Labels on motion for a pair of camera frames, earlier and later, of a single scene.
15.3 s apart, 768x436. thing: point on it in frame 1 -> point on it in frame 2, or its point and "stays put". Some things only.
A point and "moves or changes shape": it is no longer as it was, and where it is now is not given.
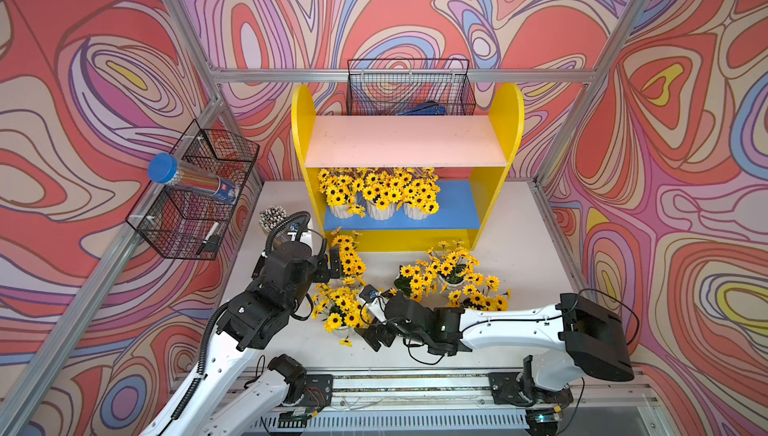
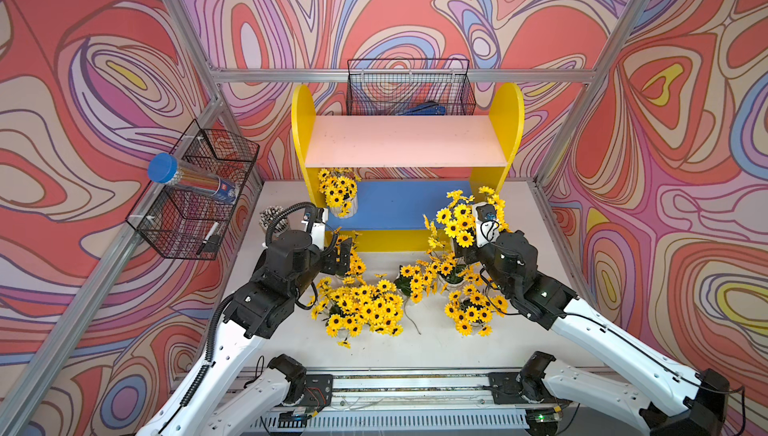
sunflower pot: x=341 y=187 stays put
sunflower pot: x=339 y=310 stays put
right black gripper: x=376 y=330 -> x=467 y=253
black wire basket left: x=180 y=222 stays put
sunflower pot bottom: x=382 y=193 -> x=459 y=219
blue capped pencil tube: x=166 y=169 stays put
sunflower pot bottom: x=419 y=195 moves or changes shape
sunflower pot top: x=417 y=282 stays put
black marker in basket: x=207 y=237 stays put
